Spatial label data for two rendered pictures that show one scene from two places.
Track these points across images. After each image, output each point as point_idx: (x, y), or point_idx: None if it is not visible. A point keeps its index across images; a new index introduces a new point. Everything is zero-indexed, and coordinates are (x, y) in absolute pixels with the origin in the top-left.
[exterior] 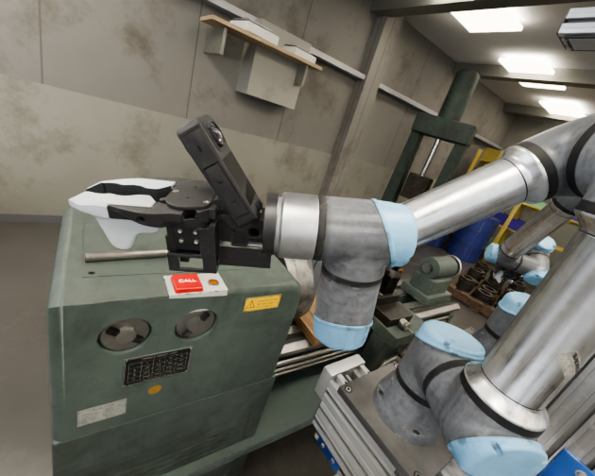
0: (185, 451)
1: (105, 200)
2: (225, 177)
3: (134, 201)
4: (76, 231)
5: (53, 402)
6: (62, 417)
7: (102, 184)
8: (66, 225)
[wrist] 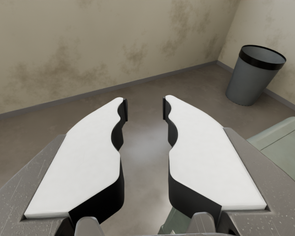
0: None
1: (83, 124)
2: None
3: (73, 164)
4: (274, 136)
5: (169, 212)
6: (167, 223)
7: (163, 100)
8: (275, 127)
